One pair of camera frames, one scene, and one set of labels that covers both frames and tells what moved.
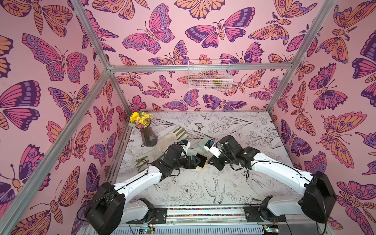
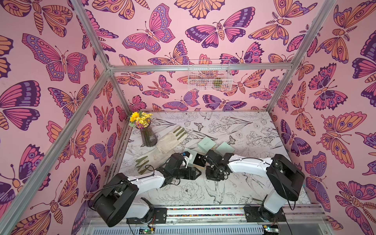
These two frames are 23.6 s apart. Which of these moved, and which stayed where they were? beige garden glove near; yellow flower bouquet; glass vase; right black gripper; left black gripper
Moved: left black gripper; right black gripper
Stayed: beige garden glove near; glass vase; yellow flower bouquet
